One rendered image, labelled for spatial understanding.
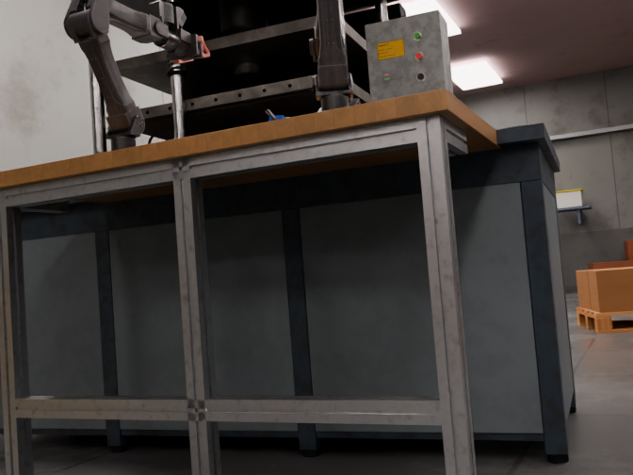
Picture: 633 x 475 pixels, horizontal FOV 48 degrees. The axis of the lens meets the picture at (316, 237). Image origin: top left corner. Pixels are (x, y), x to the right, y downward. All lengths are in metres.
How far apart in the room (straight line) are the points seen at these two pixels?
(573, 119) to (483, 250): 10.09
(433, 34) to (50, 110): 2.98
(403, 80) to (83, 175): 1.48
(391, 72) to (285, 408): 1.71
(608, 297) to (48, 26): 4.08
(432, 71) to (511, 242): 1.18
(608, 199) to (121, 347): 10.01
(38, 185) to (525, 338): 1.23
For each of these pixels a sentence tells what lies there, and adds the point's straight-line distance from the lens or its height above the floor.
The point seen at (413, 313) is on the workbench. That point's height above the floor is 0.37.
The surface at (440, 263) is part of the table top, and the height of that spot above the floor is 0.49.
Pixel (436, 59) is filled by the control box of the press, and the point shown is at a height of 1.28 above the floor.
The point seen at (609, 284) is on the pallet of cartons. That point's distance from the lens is 4.86.
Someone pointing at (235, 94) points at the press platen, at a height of 1.27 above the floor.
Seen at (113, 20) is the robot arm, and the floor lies 1.18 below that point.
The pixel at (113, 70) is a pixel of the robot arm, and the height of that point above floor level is 1.04.
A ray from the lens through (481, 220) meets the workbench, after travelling 1.79.
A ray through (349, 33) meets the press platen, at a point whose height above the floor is 1.50.
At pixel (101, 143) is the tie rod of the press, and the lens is 3.30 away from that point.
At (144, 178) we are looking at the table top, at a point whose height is 0.73.
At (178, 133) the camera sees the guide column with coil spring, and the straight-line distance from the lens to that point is 3.08.
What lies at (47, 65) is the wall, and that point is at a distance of 5.16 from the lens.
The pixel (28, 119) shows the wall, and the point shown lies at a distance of 4.93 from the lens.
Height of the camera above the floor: 0.47
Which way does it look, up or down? 3 degrees up
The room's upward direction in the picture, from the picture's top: 4 degrees counter-clockwise
